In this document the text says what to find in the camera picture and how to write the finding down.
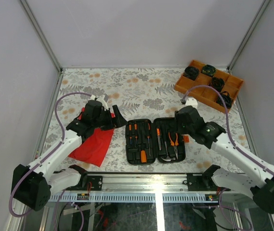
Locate rolled green strap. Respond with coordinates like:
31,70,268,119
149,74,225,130
201,64,217,77
215,91,234,108

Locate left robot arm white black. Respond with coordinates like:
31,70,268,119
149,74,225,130
9,100,127,217

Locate small black orange screwdriver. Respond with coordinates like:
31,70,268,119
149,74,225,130
134,123,138,148

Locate small orange precision screwdriver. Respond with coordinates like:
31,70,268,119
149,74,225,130
157,128,162,151

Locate rolled green strap top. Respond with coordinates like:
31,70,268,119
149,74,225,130
201,64,217,77

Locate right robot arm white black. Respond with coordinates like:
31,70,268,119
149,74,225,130
175,106,274,214

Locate aluminium frame rail front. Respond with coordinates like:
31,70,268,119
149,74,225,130
18,172,274,204

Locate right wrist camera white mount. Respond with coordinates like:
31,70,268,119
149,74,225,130
181,97,198,109

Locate black plastic tool case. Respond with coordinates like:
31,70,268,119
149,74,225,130
125,117,188,166

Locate orange handled pliers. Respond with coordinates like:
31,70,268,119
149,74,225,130
168,132,179,159

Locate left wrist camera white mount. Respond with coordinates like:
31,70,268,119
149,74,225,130
90,94,109,110

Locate small hammer black grip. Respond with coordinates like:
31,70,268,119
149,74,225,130
161,141,178,162

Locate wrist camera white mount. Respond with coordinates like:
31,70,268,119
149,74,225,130
181,97,198,109
90,94,109,110

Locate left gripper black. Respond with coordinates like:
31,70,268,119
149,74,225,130
93,105,128,131

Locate red cloth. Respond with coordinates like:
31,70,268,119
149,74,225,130
68,113,115,167

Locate black orange screwdriver large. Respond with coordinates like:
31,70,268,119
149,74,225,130
145,123,151,156

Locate rolled green strap right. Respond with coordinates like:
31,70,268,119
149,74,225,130
215,91,234,108

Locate rolled dark strap middle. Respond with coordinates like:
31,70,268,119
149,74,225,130
208,77,225,91

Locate thin black precision screwdriver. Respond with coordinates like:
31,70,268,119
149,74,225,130
128,124,132,147

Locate orange wooden divided tray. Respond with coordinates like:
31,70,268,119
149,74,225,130
174,60,244,112

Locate rolled dark strap top-left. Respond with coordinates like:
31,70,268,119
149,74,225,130
184,66,199,79

